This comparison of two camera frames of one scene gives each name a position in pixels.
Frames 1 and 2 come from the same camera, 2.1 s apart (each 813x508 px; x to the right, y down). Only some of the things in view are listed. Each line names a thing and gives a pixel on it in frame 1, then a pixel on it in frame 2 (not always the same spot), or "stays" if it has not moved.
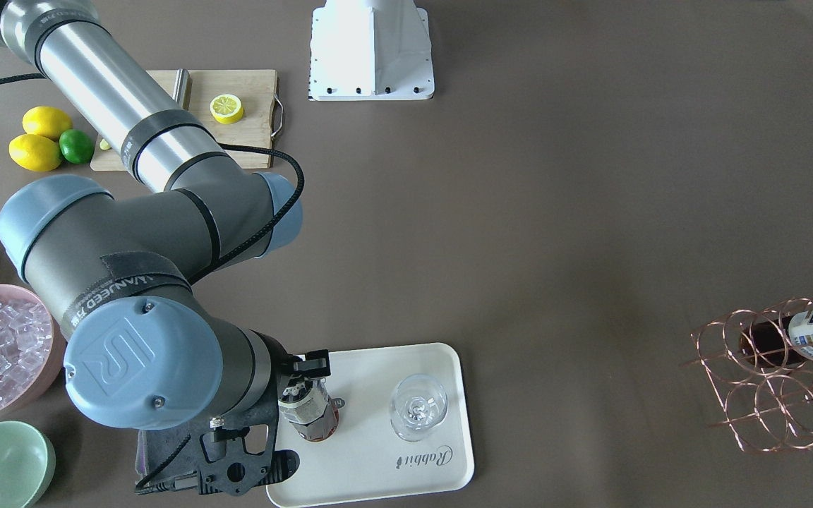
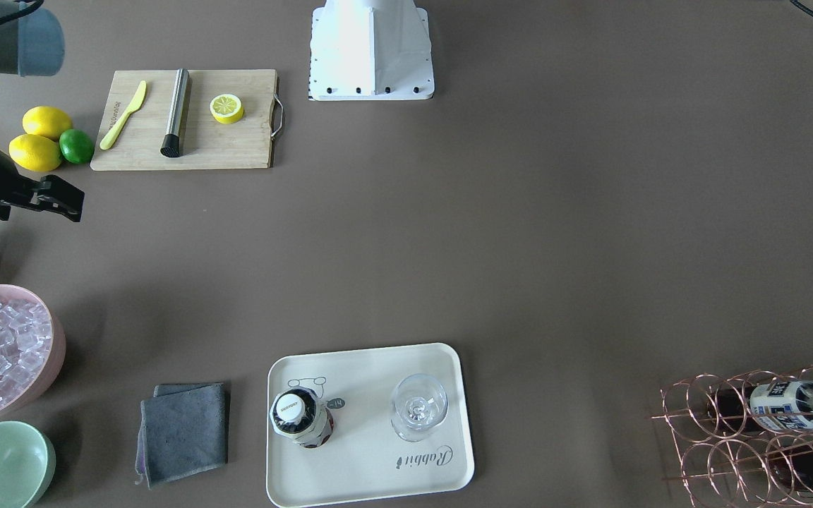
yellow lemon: [46, 121] stays
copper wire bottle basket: [787, 375] to [759, 438]
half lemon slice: [226, 109] stays
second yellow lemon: [35, 153] stays
